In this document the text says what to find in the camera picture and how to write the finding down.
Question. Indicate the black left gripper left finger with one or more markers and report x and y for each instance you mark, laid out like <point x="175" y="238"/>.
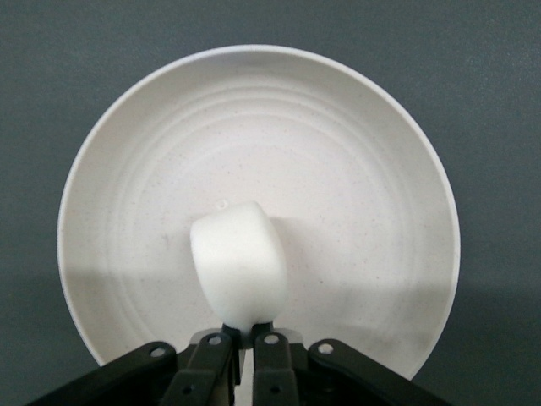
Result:
<point x="203" y="372"/>

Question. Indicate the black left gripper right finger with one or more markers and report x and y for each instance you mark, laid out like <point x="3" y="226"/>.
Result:
<point x="274" y="372"/>

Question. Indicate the cream round plate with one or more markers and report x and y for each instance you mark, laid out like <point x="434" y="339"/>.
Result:
<point x="296" y="169"/>

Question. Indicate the white steamed bun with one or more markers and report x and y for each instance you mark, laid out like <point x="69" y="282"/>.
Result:
<point x="241" y="262"/>

